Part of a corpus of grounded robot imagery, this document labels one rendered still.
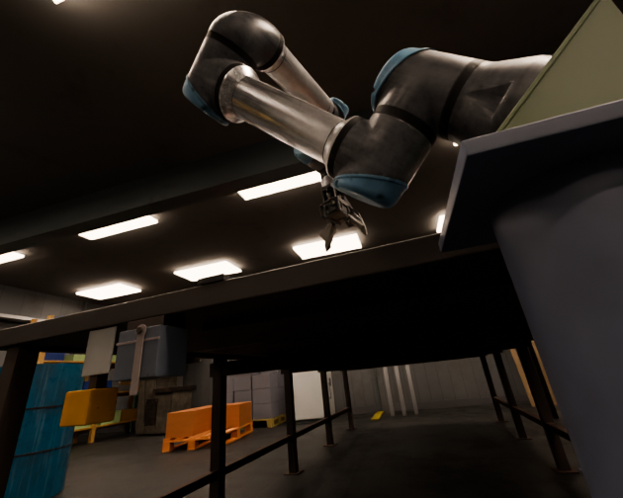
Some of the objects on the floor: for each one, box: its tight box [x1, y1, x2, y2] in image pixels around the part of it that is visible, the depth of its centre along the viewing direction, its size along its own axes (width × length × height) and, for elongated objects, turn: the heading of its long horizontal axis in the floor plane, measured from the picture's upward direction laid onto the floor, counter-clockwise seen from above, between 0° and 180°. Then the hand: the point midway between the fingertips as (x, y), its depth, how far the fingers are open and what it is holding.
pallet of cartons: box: [162, 401, 253, 453], centre depth 447 cm, size 121×83×44 cm
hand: (347, 244), depth 97 cm, fingers open, 14 cm apart
